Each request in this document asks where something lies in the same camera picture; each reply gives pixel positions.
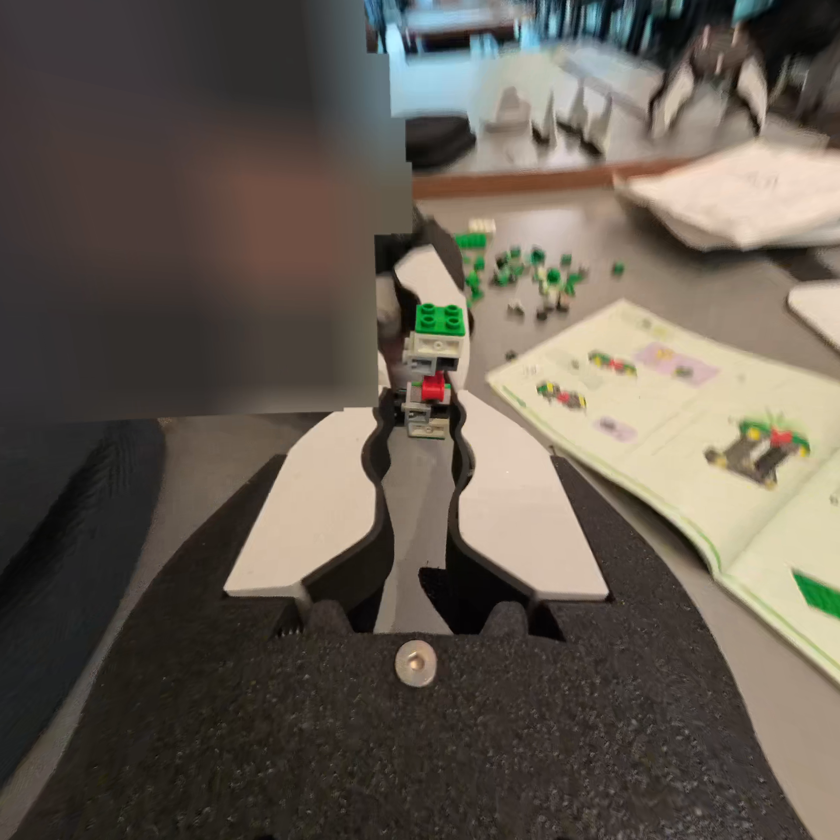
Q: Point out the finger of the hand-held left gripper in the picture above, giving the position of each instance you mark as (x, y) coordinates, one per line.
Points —
(426, 279)

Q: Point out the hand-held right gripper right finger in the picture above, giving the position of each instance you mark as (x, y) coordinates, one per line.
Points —
(518, 518)

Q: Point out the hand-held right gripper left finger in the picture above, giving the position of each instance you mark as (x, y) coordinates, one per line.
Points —
(315, 512)

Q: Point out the green and grey brick assembly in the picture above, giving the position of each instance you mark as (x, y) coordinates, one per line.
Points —
(436, 319)

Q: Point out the grey desk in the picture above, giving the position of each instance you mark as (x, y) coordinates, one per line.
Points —
(689, 285)

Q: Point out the scattered green toy bricks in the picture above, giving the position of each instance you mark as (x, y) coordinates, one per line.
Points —
(472, 241)

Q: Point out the brown-edged table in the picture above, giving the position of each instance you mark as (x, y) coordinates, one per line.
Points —
(512, 187)

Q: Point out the black round pouch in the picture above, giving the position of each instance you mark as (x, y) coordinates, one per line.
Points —
(436, 141)

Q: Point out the row of pale wedge objects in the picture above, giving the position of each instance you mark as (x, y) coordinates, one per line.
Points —
(512, 115)

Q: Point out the pale green instruction booklet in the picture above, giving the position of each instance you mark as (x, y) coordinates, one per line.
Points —
(656, 426)

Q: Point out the white paper stack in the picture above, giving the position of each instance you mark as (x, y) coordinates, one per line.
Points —
(735, 197)

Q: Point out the black and white device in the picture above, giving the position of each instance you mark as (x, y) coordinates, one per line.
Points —
(712, 59)

